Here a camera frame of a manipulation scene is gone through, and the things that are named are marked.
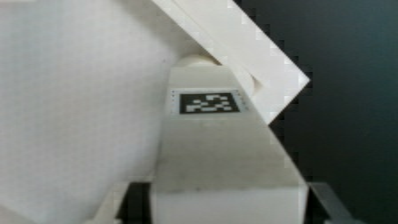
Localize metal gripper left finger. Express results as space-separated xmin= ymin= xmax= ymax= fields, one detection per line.
xmin=84 ymin=181 xmax=154 ymax=224

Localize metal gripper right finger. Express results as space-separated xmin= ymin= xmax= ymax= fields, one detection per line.
xmin=305 ymin=182 xmax=365 ymax=224

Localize white leg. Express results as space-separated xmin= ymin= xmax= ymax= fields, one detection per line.
xmin=148 ymin=57 xmax=308 ymax=224

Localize white desk top tray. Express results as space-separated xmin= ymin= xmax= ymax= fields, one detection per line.
xmin=0 ymin=0 xmax=207 ymax=224

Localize white front guide rail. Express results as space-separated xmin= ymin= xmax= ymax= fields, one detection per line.
xmin=173 ymin=0 xmax=308 ymax=122

